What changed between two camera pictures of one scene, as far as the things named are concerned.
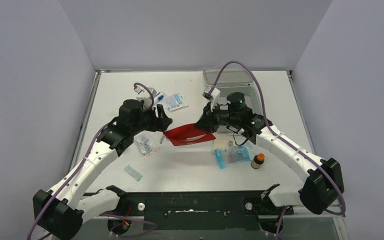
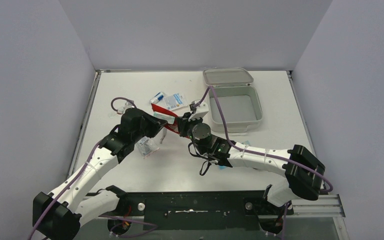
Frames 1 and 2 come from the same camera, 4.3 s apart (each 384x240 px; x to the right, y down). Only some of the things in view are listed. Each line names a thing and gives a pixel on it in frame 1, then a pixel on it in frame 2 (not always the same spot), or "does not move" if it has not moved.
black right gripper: x=206 y=121 → x=184 y=125
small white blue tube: x=159 y=96 does not move
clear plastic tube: x=113 y=113 does not move
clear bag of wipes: x=145 y=144 does not move
